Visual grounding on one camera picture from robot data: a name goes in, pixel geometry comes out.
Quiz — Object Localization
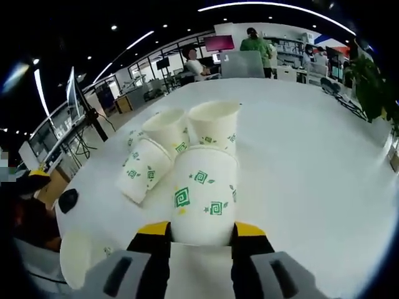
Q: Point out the black computer mouse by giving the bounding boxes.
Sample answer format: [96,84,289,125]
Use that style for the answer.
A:
[58,188,79,215]

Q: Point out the long curved ceiling light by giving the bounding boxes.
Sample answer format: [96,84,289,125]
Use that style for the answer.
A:
[198,2,358,36]

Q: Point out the black cable bundle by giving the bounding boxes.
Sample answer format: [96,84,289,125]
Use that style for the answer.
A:
[320,76,367,121]

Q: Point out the green potted plant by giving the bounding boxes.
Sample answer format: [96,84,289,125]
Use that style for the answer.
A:
[342,54,399,124]

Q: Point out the glass jar with brown filling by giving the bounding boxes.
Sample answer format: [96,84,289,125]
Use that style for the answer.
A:
[389,136,399,174]

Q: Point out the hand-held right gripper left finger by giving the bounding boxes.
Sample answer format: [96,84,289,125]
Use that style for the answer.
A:
[81,220,171,299]

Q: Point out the black screen on stand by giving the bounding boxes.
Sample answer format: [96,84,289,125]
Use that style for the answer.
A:
[156,59,171,94]

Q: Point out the silver open laptop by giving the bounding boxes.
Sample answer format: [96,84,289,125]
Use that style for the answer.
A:
[64,66,84,127]

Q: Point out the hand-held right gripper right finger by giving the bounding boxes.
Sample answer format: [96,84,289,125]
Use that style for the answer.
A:
[230,220,327,299]

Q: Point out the person's black shirt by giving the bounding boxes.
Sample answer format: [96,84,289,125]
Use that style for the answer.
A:
[12,196,62,250]

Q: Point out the pink lit monitor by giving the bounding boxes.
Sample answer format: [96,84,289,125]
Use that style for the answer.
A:
[204,34,234,53]

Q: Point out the grey fabric office chair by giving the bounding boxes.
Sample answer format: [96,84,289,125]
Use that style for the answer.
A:
[220,50,264,79]

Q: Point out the straight ceiling light strip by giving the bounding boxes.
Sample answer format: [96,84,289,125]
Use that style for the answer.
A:
[93,30,155,85]
[33,67,50,118]

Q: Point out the black tripod stand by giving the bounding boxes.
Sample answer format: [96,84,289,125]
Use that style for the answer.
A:
[74,88,110,159]

